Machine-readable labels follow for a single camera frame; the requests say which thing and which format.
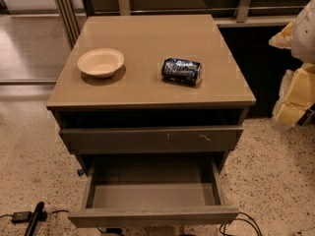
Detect black stick-shaped device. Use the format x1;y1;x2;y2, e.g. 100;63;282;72
24;202;47;236

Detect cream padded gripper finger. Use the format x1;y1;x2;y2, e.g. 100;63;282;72
269;21;295;49

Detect metal shelf frame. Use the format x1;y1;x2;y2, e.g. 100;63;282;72
55;0;309;44

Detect white paper bowl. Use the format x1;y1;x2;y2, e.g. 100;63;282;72
78;48;125;79

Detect grey drawer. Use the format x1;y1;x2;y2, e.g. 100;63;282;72
59;126;243;154
69;154;239;228

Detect black power adapter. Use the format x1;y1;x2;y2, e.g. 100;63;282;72
11;211;32;223

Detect grey top drawer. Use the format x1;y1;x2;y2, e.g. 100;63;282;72
59;126;243;154

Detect small dark floor object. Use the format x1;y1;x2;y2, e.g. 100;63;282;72
297;103;315;126

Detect grey drawer cabinet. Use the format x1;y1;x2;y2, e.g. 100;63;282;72
47;15;255;169

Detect crushed blue soda can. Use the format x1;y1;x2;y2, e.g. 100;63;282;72
161;58;203;87

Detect blue cabinet foot tape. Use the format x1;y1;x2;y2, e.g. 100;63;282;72
77;169;85;177

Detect black floor cables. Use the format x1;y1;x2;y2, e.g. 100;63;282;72
219;211;264;236

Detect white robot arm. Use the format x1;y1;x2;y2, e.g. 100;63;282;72
269;0;315;130

